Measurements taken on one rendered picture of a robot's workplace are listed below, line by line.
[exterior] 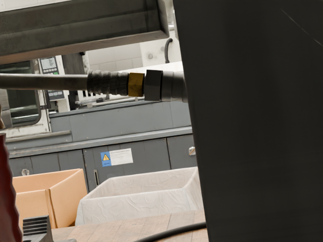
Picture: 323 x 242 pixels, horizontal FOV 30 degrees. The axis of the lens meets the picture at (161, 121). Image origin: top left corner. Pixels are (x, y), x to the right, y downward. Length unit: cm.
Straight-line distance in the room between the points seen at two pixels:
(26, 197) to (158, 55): 300
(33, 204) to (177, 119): 237
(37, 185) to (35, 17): 295
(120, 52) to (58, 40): 653
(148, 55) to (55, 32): 513
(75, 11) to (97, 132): 466
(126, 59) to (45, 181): 378
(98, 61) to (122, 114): 214
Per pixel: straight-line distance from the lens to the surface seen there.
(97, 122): 501
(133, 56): 688
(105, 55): 700
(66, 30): 37
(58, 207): 279
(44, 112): 510
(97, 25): 37
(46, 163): 518
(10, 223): 16
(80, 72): 570
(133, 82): 48
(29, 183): 332
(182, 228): 89
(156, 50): 550
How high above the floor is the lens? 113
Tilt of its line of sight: 4 degrees down
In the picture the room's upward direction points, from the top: 9 degrees counter-clockwise
